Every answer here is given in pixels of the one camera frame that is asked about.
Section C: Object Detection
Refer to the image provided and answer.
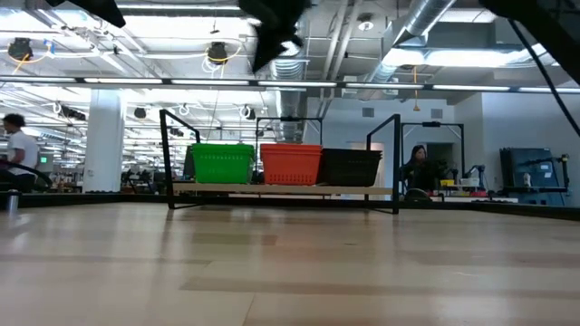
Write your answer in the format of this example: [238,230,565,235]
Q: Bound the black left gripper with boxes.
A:
[237,0,313,74]

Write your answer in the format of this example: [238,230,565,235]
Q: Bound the red-orange plastic slotted basket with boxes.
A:
[259,143,324,150]
[260,146,323,187]

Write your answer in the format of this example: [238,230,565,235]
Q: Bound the long ceiling light strip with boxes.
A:
[0,75,580,94]

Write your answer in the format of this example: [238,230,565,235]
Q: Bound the large ceiling light panel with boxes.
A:
[382,27,580,69]

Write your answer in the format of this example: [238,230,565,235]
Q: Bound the person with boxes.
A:
[0,112,42,194]
[400,144,444,194]

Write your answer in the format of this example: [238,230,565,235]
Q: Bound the white square pillar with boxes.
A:
[82,88,128,195]

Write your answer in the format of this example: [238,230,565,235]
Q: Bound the background desk with equipment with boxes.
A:
[430,163,520,204]

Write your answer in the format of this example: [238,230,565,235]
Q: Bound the blue equipment cabinet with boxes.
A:
[498,147,571,208]

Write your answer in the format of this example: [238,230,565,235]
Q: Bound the small metal cylinder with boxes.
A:
[4,188,21,215]

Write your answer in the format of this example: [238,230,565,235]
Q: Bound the silver ribbed ventilation duct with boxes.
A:
[266,0,312,144]
[360,0,458,87]

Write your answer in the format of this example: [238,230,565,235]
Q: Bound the black ceiling cable reel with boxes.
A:
[7,37,34,61]
[207,41,229,65]

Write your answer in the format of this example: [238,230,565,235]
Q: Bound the black rig frame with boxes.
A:
[400,120,466,166]
[255,116,324,150]

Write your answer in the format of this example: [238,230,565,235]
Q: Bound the wooden shelf with black frame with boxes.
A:
[159,108,403,216]

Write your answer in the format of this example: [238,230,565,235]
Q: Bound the yellow hanging cord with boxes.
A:
[411,65,421,113]

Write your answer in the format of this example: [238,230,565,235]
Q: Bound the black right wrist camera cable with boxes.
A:
[507,17,580,139]

